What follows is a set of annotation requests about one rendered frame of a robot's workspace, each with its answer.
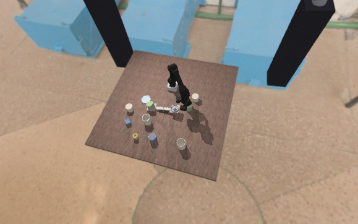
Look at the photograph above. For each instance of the small blue block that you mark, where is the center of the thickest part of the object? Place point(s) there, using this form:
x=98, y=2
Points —
x=128, y=121

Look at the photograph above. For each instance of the blue cylinder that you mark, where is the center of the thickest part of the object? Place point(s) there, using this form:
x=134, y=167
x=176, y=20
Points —
x=152, y=137

